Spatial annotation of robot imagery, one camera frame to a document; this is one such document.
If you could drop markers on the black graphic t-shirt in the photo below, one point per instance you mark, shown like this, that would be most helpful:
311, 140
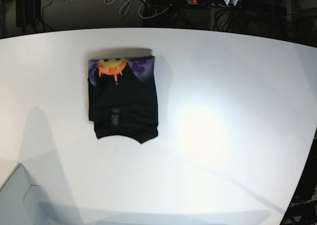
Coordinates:
123, 98

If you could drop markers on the black power strip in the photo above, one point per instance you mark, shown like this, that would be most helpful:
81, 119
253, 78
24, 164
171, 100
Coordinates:
212, 3

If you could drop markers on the black equipment box left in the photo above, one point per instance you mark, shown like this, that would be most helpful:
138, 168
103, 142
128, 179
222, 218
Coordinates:
28, 12

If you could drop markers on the white bin corner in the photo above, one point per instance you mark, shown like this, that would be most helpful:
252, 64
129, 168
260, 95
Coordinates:
19, 202

